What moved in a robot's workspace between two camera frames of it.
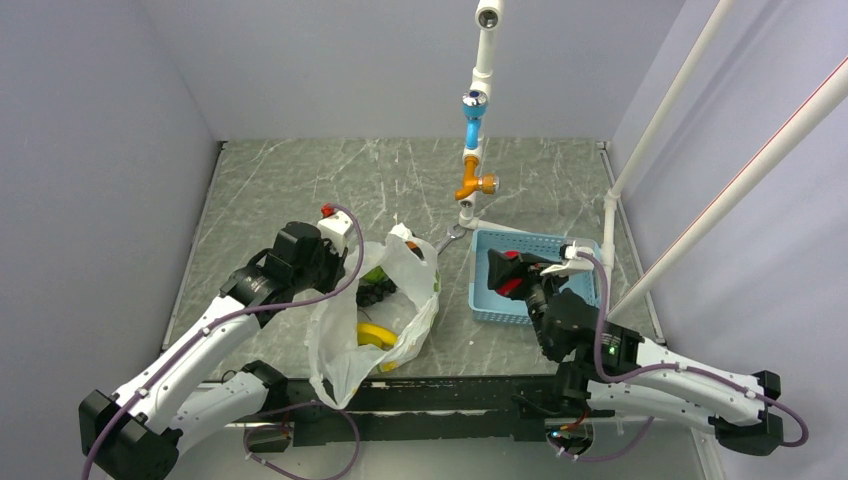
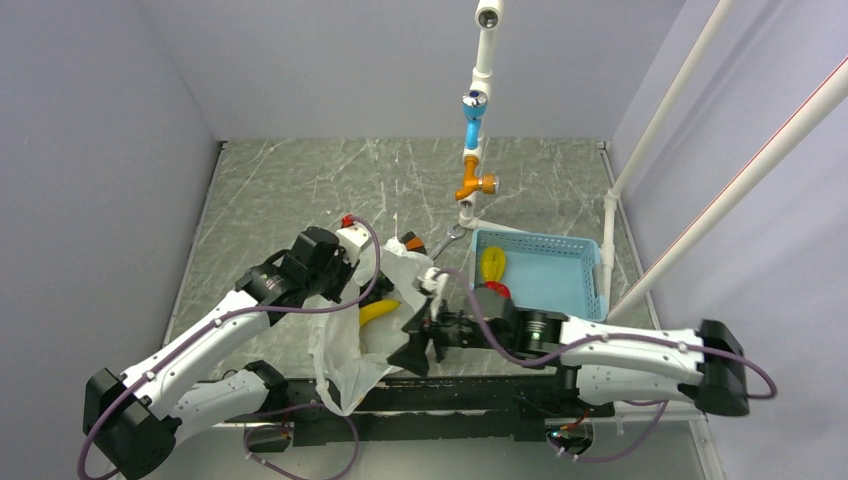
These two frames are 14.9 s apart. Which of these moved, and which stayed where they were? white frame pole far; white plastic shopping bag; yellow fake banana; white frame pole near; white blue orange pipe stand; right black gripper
Moved: yellow fake banana; right black gripper
Stayed: white plastic shopping bag; white blue orange pipe stand; white frame pole near; white frame pole far
